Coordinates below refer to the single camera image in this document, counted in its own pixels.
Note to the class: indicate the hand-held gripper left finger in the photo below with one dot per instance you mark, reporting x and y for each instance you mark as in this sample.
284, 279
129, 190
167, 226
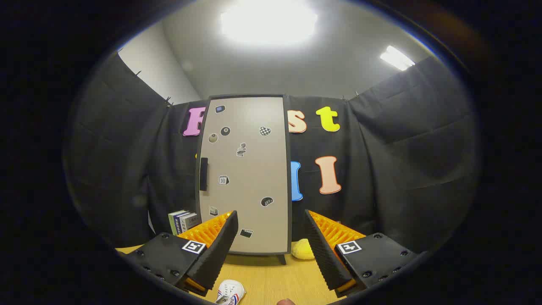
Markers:
220, 250

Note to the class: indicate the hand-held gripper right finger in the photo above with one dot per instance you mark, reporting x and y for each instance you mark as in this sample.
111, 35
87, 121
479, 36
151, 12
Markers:
324, 254

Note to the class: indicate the white striped shoe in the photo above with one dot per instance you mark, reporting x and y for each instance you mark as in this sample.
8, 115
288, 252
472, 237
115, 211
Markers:
230, 291

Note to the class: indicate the dark grey shoe cabinet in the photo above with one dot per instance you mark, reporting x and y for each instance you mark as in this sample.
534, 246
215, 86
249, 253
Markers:
288, 190

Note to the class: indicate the yellow plush toy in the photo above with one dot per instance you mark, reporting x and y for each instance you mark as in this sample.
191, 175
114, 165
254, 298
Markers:
301, 250

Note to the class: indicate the green book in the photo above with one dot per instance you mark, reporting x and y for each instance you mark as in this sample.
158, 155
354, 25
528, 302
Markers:
172, 222

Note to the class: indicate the black backdrop cloth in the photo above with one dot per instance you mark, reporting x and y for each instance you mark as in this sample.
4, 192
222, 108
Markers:
402, 169

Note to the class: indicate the narrow ceiling light strip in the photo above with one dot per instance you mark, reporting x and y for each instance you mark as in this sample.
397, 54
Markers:
396, 58

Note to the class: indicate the large ceiling light panel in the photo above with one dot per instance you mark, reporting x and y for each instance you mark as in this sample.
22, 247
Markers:
269, 21

